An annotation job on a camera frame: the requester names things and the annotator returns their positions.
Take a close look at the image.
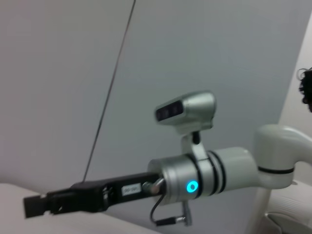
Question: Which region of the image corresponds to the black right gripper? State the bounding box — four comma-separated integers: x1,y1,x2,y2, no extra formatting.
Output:
23,172,163,219

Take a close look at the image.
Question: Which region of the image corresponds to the person's dark-haired head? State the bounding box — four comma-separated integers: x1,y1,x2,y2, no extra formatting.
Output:
297,67,312,105

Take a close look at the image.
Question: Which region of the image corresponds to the right arm cable with plug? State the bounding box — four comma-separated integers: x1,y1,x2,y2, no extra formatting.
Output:
142,179,194,228

